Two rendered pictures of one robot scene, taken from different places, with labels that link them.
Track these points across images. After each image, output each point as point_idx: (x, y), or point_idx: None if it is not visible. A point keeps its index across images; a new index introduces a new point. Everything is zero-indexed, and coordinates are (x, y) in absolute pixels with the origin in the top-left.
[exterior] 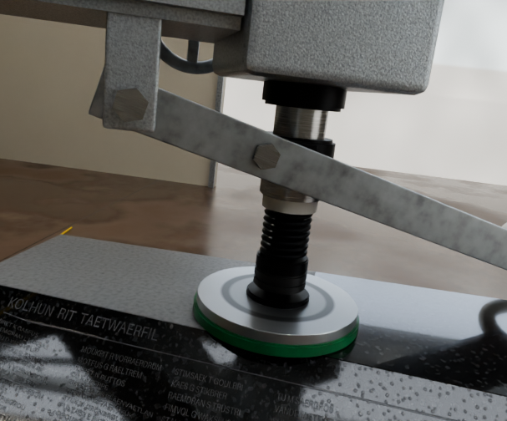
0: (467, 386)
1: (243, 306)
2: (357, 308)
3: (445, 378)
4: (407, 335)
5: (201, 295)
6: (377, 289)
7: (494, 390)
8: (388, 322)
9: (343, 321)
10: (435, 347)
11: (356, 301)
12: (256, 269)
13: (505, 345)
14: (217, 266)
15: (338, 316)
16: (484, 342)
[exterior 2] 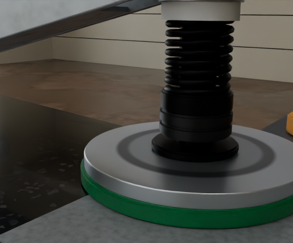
0: (96, 119)
1: (251, 142)
2: (113, 129)
3: (104, 123)
4: (68, 141)
5: None
6: None
7: (81, 116)
8: (60, 151)
9: (150, 124)
10: (64, 133)
11: (48, 173)
12: (232, 113)
13: None
14: None
15: (148, 127)
16: (4, 130)
